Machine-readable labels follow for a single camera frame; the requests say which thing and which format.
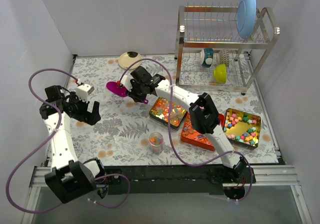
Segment purple plastic scoop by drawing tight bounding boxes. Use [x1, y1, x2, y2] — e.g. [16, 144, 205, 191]
[106, 81, 149, 104]

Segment dark tin translucent star candies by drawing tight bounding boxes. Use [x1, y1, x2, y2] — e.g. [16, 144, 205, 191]
[149, 97, 187, 131]

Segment clear glass jar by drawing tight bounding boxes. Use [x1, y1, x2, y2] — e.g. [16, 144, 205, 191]
[149, 132, 164, 154]

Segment orange tin of lollipops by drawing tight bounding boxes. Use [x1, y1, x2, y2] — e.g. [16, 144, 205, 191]
[180, 113, 215, 152]

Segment dark tin pastel star candies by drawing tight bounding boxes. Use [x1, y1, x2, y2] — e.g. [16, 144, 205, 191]
[222, 108, 262, 150]

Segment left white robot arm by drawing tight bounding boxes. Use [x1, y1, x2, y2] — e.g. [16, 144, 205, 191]
[39, 83, 107, 204]

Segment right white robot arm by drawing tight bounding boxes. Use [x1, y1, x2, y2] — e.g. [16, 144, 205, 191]
[120, 66, 247, 183]

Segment cream plate black spot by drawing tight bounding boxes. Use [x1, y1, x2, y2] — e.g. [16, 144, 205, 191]
[118, 51, 142, 69]

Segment floral table mat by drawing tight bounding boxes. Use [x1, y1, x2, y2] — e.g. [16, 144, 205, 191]
[71, 57, 278, 166]

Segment teal white bowl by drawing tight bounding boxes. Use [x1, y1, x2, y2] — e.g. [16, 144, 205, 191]
[199, 48, 214, 68]

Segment black base bar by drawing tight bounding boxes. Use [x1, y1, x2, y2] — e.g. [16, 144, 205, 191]
[77, 165, 256, 196]

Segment steel dish rack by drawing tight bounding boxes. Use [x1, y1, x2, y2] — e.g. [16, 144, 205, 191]
[174, 5, 280, 95]

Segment yellow green bowl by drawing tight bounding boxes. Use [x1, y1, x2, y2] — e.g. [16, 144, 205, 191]
[213, 64, 227, 84]

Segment patterned beige bowl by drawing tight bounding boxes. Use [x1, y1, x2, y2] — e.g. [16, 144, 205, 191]
[218, 48, 230, 67]

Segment blue plate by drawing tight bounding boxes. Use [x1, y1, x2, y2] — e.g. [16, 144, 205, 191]
[236, 0, 257, 40]

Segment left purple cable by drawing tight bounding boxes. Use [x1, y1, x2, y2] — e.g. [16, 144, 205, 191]
[5, 68, 131, 214]

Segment aluminium frame rail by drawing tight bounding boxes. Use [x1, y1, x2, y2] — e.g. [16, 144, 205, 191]
[29, 165, 300, 188]

